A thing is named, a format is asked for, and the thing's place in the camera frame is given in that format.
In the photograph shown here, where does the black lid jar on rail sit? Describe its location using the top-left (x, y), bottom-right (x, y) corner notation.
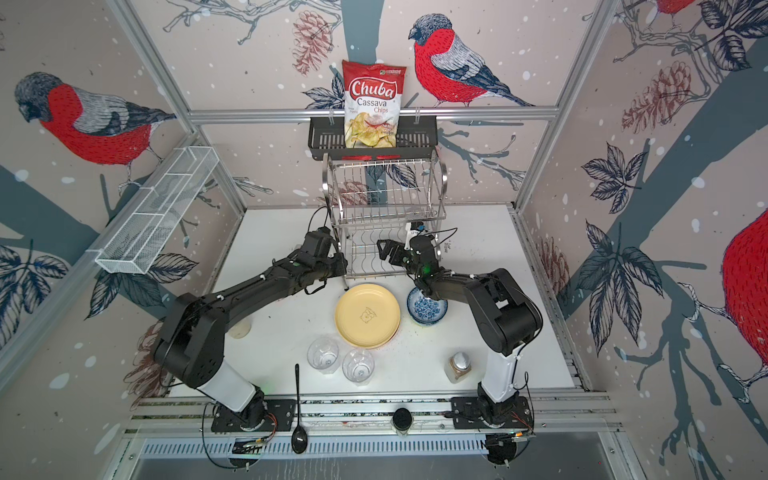
top-left (391, 407), bottom-right (413, 436)

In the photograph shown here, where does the black wall shelf basket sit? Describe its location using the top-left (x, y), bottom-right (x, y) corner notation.
top-left (308, 114), bottom-right (438, 161)

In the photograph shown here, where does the blue floral white bowl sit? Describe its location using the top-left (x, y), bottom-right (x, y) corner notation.
top-left (406, 288), bottom-right (448, 326)

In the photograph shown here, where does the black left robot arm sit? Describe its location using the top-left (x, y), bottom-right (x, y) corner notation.
top-left (151, 227), bottom-right (347, 428)

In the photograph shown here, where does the black lid spice jar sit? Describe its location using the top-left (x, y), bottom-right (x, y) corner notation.
top-left (228, 319), bottom-right (251, 339)

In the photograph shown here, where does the black spoon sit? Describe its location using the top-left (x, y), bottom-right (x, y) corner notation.
top-left (290, 363), bottom-right (309, 455)

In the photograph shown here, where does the white wire mesh basket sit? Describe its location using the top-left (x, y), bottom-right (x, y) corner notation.
top-left (95, 146), bottom-right (219, 274)

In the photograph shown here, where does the silver lid spice jar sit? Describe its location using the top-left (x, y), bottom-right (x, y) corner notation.
top-left (444, 352), bottom-right (472, 384)

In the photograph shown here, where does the red cassava chips bag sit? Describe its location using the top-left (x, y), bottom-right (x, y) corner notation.
top-left (342, 60), bottom-right (406, 149)

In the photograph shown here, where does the clear drinking glass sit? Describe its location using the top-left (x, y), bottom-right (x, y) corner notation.
top-left (342, 349), bottom-right (375, 386)
top-left (307, 337), bottom-right (340, 375)

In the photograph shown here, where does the yellow cream plate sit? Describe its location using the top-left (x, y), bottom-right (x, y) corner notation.
top-left (334, 283), bottom-right (401, 349)

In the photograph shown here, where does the chrome two-tier dish rack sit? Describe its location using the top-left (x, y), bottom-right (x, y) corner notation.
top-left (322, 152), bottom-right (448, 280)

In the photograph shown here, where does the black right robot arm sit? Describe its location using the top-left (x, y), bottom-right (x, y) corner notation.
top-left (377, 235), bottom-right (544, 424)

